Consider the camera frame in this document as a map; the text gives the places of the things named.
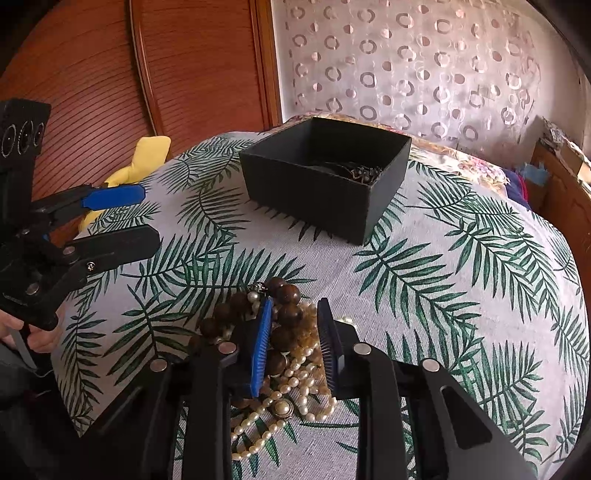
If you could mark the leaf print blanket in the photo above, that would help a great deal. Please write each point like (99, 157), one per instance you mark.
(438, 300)

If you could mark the round pearl gold brooch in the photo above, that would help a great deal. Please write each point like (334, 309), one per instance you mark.
(281, 409)

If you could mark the wooden wardrobe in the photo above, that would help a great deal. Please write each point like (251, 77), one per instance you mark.
(184, 69)

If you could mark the yellow plush toy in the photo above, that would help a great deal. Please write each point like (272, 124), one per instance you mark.
(138, 161)

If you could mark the patterned bag pile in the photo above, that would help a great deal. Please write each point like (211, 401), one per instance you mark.
(554, 131)

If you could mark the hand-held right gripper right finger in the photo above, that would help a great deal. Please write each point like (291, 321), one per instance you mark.
(328, 346)

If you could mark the circle pattern sheer curtain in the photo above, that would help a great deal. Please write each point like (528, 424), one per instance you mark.
(392, 69)

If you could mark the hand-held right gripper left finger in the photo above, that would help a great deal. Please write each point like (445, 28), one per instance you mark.
(261, 346)

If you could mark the wooden side cabinet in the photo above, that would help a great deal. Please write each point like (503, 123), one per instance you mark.
(565, 207)

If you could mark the blue plastic bag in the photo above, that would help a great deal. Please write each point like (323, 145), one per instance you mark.
(534, 174)

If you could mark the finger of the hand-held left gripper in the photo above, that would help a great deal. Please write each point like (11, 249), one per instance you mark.
(115, 196)
(120, 242)

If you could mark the person's left hand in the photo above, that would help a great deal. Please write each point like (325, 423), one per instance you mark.
(41, 340)

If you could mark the black box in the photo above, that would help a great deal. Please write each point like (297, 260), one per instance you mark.
(300, 203)

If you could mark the cardboard box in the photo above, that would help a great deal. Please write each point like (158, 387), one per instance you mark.
(575, 161)

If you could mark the dark blue quilt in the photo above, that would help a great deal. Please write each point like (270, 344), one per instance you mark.
(515, 184)

